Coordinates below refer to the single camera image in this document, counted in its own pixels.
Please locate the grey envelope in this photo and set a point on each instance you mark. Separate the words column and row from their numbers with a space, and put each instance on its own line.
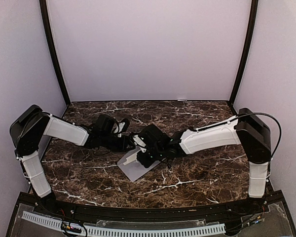
column 134, row 170

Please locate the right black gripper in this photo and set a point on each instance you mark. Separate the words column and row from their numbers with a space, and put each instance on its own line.
column 146, row 162

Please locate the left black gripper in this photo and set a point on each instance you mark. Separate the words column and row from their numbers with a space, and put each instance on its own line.
column 123, row 147

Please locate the black front rail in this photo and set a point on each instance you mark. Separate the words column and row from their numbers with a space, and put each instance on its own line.
column 86, row 213

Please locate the left black frame post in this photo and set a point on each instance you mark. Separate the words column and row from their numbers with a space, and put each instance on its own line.
column 52, row 51

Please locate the white letter paper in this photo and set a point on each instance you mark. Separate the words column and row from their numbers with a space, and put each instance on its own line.
column 131, row 157

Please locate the white slotted cable duct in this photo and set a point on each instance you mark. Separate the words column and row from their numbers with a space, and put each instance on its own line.
column 127, row 229

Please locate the right black frame post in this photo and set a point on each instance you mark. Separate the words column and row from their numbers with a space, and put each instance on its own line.
column 245, row 52

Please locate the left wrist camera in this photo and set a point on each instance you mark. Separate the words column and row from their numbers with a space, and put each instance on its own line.
column 122, row 126

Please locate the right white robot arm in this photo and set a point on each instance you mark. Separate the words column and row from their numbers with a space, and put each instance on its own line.
column 245, row 129

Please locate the black frame post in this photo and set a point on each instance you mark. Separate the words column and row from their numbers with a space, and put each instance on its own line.
column 245, row 52
column 52, row 51

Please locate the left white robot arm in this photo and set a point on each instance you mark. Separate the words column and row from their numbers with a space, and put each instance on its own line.
column 36, row 125

